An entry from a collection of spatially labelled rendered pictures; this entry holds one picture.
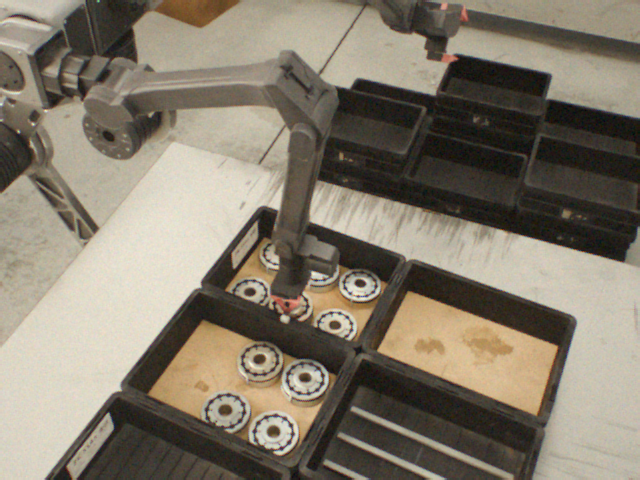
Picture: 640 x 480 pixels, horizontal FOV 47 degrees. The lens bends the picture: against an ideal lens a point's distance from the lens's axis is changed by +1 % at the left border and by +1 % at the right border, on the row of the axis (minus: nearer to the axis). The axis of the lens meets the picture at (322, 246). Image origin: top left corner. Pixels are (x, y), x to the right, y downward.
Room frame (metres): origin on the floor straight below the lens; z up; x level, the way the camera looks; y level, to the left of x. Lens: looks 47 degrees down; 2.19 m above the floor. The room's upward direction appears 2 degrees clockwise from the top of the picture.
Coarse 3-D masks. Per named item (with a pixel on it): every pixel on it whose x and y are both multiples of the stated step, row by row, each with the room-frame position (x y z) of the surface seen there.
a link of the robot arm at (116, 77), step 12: (96, 60) 1.09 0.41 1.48; (108, 60) 1.09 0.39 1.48; (84, 72) 1.06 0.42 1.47; (96, 72) 1.06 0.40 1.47; (108, 72) 1.07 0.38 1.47; (120, 72) 1.07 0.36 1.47; (132, 72) 1.08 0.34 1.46; (84, 84) 1.05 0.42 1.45; (96, 84) 1.04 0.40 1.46; (108, 84) 1.04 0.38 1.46; (120, 84) 1.05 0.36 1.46
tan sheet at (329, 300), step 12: (264, 240) 1.29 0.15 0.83; (252, 264) 1.20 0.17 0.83; (240, 276) 1.16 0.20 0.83; (252, 276) 1.16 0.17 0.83; (264, 276) 1.17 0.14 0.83; (228, 288) 1.12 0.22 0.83; (336, 288) 1.14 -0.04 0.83; (312, 300) 1.10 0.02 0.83; (324, 300) 1.10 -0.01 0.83; (336, 300) 1.10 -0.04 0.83; (348, 312) 1.07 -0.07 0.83; (360, 312) 1.07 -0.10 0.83; (360, 324) 1.03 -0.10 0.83
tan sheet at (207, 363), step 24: (192, 336) 0.98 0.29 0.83; (216, 336) 0.98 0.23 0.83; (240, 336) 0.98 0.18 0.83; (192, 360) 0.91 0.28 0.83; (216, 360) 0.91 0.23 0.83; (288, 360) 0.92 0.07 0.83; (168, 384) 0.85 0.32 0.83; (192, 384) 0.85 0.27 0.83; (216, 384) 0.85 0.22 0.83; (240, 384) 0.85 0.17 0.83; (192, 408) 0.79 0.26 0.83; (264, 408) 0.80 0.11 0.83; (288, 408) 0.80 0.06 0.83; (312, 408) 0.80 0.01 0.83
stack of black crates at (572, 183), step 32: (544, 160) 2.07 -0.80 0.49; (576, 160) 2.04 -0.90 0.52; (608, 160) 2.01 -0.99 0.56; (544, 192) 1.80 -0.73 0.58; (576, 192) 1.91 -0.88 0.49; (608, 192) 1.92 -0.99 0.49; (512, 224) 1.85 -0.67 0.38; (544, 224) 1.80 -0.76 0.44; (576, 224) 1.76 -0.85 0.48; (608, 224) 1.74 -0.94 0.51; (608, 256) 1.72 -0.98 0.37
